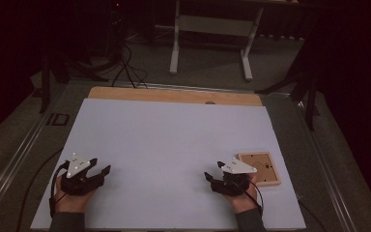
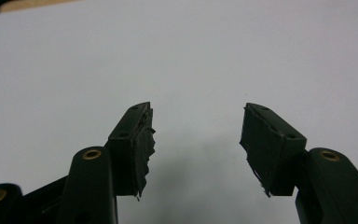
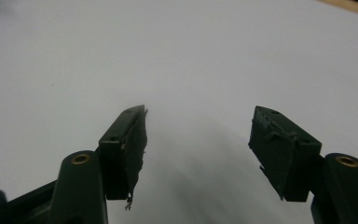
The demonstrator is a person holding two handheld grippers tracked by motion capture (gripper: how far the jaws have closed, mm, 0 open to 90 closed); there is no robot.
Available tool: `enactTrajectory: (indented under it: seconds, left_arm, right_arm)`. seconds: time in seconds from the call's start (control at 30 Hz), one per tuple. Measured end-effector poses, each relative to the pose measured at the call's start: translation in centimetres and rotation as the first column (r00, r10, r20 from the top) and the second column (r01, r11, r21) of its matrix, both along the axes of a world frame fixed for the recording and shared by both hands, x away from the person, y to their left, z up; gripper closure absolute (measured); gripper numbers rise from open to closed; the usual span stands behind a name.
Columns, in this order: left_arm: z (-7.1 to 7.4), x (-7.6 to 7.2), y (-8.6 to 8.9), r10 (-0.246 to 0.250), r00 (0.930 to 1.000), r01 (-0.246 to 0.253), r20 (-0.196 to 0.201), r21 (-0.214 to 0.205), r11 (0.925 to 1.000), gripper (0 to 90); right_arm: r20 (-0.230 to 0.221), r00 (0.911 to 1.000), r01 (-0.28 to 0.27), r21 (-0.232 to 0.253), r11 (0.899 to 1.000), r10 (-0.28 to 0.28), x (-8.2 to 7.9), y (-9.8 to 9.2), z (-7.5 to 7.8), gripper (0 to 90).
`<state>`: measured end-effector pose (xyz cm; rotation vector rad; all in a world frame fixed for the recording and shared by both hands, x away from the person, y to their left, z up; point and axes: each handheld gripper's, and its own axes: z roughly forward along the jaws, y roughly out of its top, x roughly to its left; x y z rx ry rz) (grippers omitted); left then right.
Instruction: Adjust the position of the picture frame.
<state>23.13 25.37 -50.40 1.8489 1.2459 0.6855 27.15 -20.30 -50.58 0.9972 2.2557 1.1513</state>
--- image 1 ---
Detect black rack with red light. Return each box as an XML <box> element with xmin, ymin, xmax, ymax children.
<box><xmin>104</xmin><ymin>0</ymin><xmax>126</xmax><ymax>67</ymax></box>

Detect black floor cable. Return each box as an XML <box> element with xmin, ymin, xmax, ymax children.
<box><xmin>14</xmin><ymin>147</ymin><xmax>65</xmax><ymax>232</ymax></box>
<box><xmin>297</xmin><ymin>198</ymin><xmax>328</xmax><ymax>232</ymax></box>

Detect wooden picture frame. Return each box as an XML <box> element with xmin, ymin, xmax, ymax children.
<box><xmin>236</xmin><ymin>151</ymin><xmax>282</xmax><ymax>188</ymax></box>

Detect black metal stand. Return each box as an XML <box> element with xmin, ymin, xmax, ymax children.
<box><xmin>255</xmin><ymin>61</ymin><xmax>322</xmax><ymax>131</ymax></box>

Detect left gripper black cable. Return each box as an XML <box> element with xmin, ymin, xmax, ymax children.
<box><xmin>48</xmin><ymin>160</ymin><xmax>71</xmax><ymax>218</ymax></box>

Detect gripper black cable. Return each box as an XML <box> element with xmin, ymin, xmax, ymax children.
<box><xmin>233</xmin><ymin>178</ymin><xmax>266</xmax><ymax>218</ymax></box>
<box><xmin>48</xmin><ymin>160</ymin><xmax>71</xmax><ymax>218</ymax></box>

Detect person's left hand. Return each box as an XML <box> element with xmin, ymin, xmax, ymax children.
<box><xmin>53</xmin><ymin>176</ymin><xmax>97</xmax><ymax>215</ymax></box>

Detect white table mat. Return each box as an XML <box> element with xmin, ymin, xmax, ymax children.
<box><xmin>30</xmin><ymin>98</ymin><xmax>307</xmax><ymax>231</ymax></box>

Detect metal floor rail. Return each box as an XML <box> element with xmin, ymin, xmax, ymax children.
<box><xmin>66</xmin><ymin>79</ymin><xmax>293</xmax><ymax>97</ymax></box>
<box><xmin>0</xmin><ymin>84</ymin><xmax>66</xmax><ymax>223</ymax></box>
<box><xmin>294</xmin><ymin>96</ymin><xmax>359</xmax><ymax>232</ymax></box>

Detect black floor socket box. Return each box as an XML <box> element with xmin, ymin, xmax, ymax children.
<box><xmin>45</xmin><ymin>112</ymin><xmax>71</xmax><ymax>127</ymax></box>

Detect black floor cables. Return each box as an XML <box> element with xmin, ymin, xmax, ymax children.
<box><xmin>110</xmin><ymin>43</ymin><xmax>150</xmax><ymax>90</ymax></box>

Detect white metal desk frame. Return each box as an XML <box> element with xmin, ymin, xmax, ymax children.
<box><xmin>168</xmin><ymin>0</ymin><xmax>266</xmax><ymax>82</ymax></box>

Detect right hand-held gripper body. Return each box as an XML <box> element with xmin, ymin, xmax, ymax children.
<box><xmin>210</xmin><ymin>157</ymin><xmax>258</xmax><ymax>197</ymax></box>

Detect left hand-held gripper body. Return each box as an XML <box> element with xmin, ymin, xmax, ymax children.
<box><xmin>60</xmin><ymin>154</ymin><xmax>106</xmax><ymax>196</ymax></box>

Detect person's right hand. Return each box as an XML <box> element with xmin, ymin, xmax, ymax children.
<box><xmin>223</xmin><ymin>173</ymin><xmax>259</xmax><ymax>215</ymax></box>

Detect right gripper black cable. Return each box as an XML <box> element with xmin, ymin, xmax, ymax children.
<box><xmin>233</xmin><ymin>178</ymin><xmax>266</xmax><ymax>218</ymax></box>

